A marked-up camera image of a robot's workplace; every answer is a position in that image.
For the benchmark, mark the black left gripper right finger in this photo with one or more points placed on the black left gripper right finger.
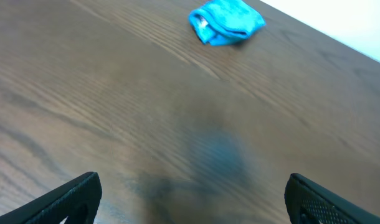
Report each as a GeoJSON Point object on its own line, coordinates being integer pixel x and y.
{"type": "Point", "coordinates": [309, 203]}

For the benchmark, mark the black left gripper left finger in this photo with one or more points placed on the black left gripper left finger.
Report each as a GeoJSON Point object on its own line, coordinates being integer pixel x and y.
{"type": "Point", "coordinates": [75, 202]}

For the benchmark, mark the blue microfiber cloth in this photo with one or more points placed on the blue microfiber cloth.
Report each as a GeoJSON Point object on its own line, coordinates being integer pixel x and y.
{"type": "Point", "coordinates": [225, 22]}

